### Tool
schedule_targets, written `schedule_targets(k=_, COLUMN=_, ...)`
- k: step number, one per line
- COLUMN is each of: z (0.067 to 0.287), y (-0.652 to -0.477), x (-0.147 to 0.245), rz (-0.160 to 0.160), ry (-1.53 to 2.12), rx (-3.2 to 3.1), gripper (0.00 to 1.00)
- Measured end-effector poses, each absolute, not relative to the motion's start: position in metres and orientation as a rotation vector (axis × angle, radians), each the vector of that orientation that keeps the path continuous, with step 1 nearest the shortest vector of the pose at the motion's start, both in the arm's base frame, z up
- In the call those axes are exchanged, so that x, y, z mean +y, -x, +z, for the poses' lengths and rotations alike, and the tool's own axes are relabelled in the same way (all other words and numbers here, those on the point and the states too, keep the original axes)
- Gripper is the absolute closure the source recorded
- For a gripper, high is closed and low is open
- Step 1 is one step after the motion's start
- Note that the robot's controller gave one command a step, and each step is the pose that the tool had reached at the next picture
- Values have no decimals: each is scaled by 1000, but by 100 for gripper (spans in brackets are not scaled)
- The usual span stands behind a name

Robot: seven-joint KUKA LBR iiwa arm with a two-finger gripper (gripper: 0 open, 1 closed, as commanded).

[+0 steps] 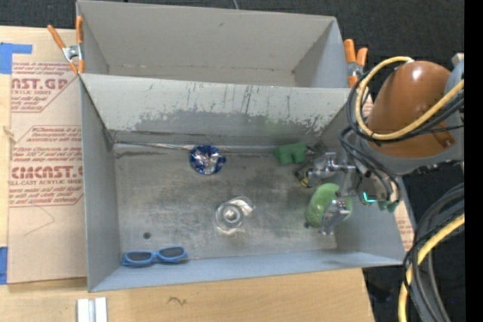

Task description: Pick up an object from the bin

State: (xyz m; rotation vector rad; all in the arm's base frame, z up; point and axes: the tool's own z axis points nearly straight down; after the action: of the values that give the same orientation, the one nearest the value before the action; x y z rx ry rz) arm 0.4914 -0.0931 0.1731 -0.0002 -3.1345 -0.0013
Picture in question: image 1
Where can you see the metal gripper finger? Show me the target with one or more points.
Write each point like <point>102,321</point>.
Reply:
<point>327,164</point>
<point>336,213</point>

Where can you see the small black and yellow object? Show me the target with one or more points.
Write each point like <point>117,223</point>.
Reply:
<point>304,179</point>

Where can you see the green toy block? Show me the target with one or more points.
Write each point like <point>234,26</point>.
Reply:
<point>289,154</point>

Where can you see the clear glass cup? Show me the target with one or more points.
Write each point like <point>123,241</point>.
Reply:
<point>231,215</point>

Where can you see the shiny blue and silver ball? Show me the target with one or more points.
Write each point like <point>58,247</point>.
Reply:
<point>207,160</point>

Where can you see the grey metal bin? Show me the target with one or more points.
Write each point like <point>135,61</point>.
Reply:
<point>170,192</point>

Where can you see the blue sunglasses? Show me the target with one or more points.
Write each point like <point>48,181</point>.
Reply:
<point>154,256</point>

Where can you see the brown cardboard board red print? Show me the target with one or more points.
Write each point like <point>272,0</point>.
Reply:
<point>45,162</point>

